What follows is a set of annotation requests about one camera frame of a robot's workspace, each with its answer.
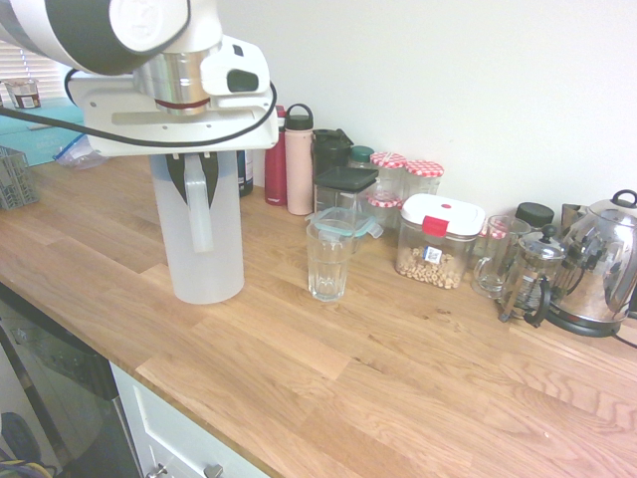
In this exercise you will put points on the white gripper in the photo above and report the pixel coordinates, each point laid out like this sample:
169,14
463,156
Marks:
99,94

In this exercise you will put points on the translucent pitcher with blue lid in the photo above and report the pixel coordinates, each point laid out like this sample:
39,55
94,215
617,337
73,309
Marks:
209,269

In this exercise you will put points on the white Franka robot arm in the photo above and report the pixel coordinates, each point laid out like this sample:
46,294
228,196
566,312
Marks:
74,30

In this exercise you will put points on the red water bottle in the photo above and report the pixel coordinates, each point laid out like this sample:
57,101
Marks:
275,169

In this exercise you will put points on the pink water bottle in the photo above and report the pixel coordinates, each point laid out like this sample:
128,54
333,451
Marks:
298,169

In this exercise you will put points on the black protein powder tub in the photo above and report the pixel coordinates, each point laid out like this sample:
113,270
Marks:
246,169

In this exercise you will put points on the clear zip bag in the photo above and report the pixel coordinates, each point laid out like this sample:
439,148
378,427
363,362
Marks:
77,157

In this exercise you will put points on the black shaker bottle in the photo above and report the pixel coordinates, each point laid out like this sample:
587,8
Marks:
326,149

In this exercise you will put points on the square container black lid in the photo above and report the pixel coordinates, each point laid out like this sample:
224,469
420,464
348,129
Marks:
343,179

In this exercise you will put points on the glass jar green lid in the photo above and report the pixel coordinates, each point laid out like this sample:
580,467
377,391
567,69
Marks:
360,153

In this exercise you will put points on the clear drinking glass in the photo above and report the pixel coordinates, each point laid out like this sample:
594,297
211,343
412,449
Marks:
328,274

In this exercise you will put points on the grey plastic cutlery basket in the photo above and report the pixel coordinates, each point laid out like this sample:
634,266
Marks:
15,179

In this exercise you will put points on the glass container teal clip lid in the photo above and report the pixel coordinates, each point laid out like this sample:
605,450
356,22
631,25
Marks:
365,229

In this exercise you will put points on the yogurt cup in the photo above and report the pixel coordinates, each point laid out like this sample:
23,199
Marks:
22,94

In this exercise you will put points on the small jar red checkered lid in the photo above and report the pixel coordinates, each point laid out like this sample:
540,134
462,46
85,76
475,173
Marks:
384,201

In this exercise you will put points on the white window blinds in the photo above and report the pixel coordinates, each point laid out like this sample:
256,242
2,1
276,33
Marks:
35,65

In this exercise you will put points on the glass jar red checkered lid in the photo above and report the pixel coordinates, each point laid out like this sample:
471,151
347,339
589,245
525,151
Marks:
423,169
388,160

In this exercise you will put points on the black dishwasher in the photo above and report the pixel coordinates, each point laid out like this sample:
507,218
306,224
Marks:
64,378

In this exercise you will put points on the cereal container white lid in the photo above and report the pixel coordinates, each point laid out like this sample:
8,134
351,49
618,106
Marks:
438,214

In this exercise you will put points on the white cabinet drawer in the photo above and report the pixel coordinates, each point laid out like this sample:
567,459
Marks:
164,428

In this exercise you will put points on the clear glass mug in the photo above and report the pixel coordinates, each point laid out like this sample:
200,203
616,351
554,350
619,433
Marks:
490,279

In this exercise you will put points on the dark blue bag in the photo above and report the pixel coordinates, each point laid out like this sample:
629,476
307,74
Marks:
17,438

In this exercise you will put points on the glass jar black lid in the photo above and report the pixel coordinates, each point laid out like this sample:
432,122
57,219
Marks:
535,213

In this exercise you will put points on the glass french press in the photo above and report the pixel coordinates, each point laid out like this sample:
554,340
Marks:
532,279

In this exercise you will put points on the small steel jug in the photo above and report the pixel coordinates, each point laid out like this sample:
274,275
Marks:
572,214

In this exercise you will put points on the stainless steel electric kettle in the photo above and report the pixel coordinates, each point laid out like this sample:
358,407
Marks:
602,259

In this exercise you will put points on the black kettle base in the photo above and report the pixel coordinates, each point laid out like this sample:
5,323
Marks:
582,326

